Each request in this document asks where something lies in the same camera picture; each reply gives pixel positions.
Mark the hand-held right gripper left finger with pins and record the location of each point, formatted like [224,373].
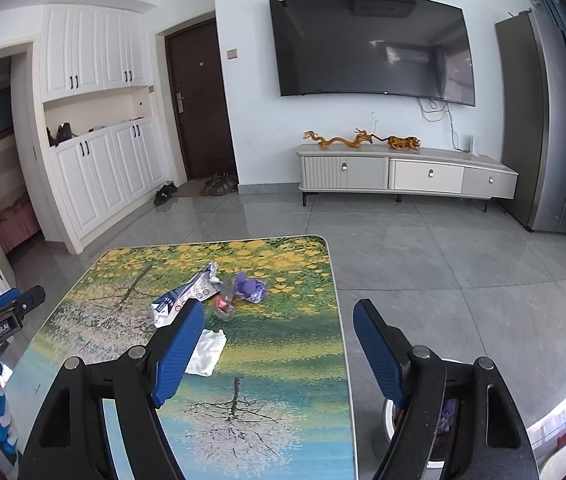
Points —
[178,355]

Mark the beige wall switch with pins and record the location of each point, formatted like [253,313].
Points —
[232,53]

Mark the brown sandal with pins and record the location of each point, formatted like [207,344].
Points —
[228,182]
[210,187]

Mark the black shoe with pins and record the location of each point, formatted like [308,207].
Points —
[160,197]
[170,190]

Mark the blue white wrapper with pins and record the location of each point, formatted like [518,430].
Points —
[183,297]

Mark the beige doormat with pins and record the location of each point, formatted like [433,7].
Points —
[188,187]

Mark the small white router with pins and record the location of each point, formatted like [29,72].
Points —
[473,145]

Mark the white interior door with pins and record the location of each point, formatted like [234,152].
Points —
[28,150]

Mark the golden dragon figurine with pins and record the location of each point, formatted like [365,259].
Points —
[335,141]

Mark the landscape print table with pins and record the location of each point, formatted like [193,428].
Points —
[273,350]

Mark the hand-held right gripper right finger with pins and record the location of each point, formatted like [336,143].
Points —
[380,355]

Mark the wall-mounted black television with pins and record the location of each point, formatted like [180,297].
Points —
[363,45]

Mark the clear wrapper with red spot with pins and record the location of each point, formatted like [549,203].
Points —
[223,305]

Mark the dark brown entrance door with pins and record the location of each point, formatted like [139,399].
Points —
[198,110]

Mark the pink bed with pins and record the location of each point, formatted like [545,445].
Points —
[15,225]

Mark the golden tiger figurine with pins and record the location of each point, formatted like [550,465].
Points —
[403,143]

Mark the black handbag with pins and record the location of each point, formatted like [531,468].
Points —
[63,134]

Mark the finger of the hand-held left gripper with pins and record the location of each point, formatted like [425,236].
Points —
[30,297]

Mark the white grey television cabinet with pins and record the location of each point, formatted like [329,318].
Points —
[428,175]

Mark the grey refrigerator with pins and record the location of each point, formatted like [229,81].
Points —
[523,135]

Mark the purple wrapper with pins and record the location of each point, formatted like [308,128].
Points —
[249,287]

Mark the white tissue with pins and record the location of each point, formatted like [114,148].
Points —
[208,352]

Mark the white shoe cabinet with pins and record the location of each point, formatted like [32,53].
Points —
[93,185]

